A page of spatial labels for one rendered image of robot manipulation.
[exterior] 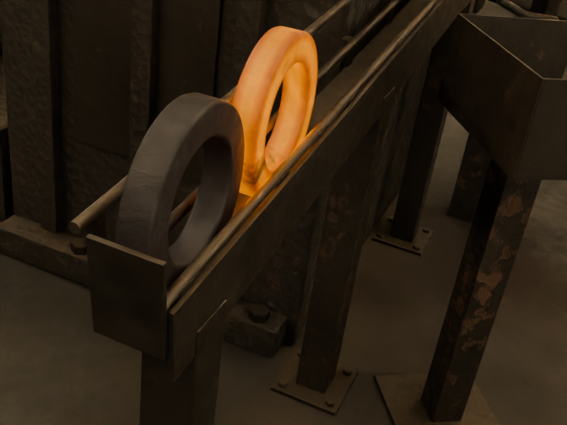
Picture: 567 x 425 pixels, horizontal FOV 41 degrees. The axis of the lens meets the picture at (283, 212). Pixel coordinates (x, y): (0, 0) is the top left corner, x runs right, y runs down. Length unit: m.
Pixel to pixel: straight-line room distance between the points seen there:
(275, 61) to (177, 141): 0.18
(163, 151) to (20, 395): 0.90
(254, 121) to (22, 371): 0.87
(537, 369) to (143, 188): 1.20
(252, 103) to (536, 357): 1.11
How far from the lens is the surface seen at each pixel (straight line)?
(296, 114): 0.89
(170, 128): 0.62
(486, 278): 1.27
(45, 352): 1.52
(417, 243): 1.95
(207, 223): 0.74
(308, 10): 1.25
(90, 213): 0.65
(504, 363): 1.66
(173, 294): 0.65
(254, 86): 0.75
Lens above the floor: 1.00
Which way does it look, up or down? 30 degrees down
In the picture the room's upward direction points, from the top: 8 degrees clockwise
